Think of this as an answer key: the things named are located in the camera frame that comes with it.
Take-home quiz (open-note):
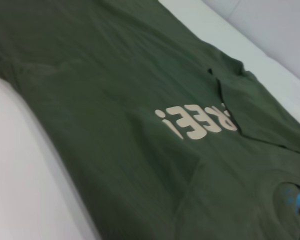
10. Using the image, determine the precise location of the dark green FREE t-shirt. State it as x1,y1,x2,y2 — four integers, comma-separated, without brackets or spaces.
0,0,300,240

